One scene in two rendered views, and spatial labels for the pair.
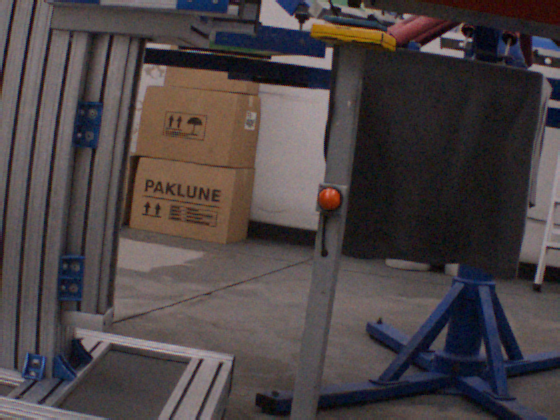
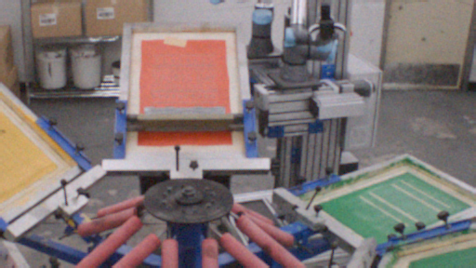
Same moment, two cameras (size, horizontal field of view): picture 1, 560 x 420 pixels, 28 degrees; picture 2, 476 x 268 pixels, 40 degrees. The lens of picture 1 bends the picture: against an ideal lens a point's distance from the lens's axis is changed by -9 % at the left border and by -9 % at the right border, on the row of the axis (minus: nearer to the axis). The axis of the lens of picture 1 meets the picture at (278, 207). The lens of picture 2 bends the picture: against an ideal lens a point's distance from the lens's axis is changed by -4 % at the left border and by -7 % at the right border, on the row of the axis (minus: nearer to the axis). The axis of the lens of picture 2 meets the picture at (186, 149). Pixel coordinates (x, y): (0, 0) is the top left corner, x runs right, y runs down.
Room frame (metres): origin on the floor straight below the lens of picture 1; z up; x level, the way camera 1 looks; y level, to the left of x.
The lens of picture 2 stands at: (5.55, -1.20, 2.43)
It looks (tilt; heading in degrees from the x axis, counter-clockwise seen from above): 26 degrees down; 164
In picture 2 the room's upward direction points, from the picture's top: straight up
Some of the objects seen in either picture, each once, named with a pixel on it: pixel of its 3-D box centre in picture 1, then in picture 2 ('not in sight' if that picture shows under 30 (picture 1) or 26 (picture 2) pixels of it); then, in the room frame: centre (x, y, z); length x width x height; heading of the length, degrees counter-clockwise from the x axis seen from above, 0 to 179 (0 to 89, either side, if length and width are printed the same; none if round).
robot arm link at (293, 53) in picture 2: not in sight; (297, 46); (2.54, 0.26, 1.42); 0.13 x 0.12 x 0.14; 64
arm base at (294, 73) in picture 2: not in sight; (295, 69); (2.54, 0.25, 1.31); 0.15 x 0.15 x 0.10
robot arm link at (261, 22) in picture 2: not in sight; (261, 21); (2.04, 0.27, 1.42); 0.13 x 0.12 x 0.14; 152
